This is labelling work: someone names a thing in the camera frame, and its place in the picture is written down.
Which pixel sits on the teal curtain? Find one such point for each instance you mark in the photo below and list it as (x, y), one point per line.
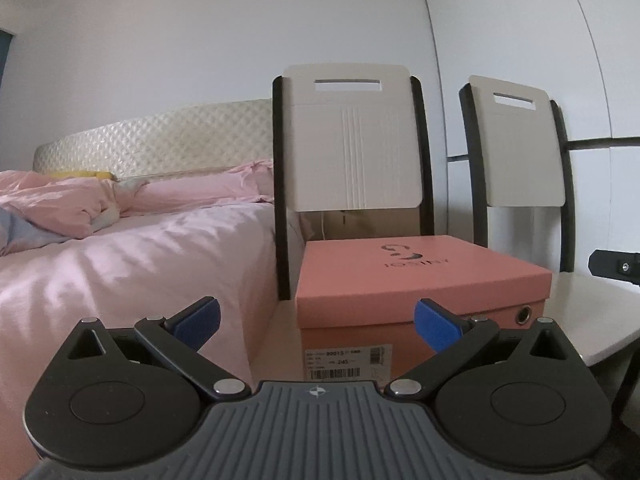
(5, 44)

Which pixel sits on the pink shoe box base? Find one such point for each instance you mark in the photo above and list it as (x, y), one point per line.
(374, 337)

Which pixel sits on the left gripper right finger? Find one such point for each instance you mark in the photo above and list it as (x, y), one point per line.
(456, 342)

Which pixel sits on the white quilted headboard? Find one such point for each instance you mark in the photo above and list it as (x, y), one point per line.
(204, 137)

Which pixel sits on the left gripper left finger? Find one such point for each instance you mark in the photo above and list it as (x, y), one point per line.
(175, 342)

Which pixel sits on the white black chair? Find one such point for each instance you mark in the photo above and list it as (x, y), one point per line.
(348, 136)
(518, 156)

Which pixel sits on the wooden drawer nightstand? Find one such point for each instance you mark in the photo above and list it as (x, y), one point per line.
(350, 233)

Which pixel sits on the pink crumpled duvet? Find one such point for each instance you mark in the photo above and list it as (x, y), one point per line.
(39, 210)

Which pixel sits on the left white black chair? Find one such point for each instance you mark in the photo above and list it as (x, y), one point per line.
(348, 136)

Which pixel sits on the bed with pink sheet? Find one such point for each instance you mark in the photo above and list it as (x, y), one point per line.
(142, 266)

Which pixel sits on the yellow plush toy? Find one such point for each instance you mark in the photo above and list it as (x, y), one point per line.
(103, 175)

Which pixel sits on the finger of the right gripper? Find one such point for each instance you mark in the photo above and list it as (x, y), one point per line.
(618, 266)

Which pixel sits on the right white black chair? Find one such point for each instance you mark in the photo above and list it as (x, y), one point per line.
(518, 156)

